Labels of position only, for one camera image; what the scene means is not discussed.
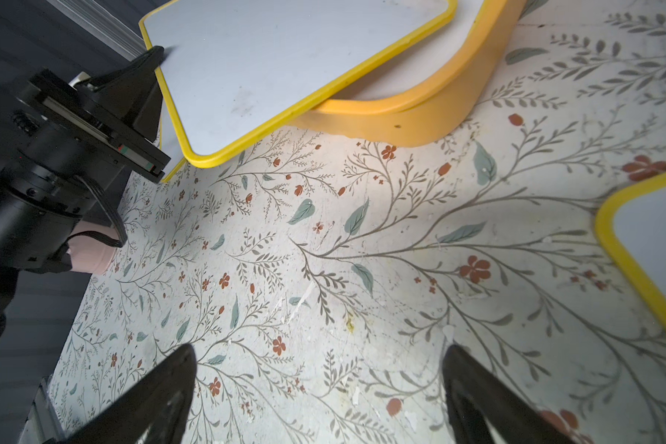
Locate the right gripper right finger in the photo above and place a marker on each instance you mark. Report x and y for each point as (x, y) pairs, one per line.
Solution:
(477, 401)

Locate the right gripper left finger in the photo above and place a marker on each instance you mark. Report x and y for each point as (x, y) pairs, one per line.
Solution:
(155, 410)

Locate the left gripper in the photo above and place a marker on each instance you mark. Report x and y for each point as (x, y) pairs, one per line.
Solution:
(90, 133)

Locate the whiteboard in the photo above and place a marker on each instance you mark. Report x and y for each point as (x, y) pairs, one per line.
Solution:
(417, 63)
(235, 71)
(169, 144)

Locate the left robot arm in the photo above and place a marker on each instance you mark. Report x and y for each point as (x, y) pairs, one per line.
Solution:
(33, 238)

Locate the right whiteboard under arm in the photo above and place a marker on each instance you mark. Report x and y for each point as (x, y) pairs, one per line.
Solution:
(631, 228)

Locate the yellow plastic storage box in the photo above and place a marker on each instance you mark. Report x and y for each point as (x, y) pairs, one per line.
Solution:
(438, 105)

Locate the pink pen cup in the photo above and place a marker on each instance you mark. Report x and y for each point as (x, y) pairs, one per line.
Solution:
(88, 255)

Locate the floral table mat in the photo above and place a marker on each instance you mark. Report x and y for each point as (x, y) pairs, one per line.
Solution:
(320, 279)

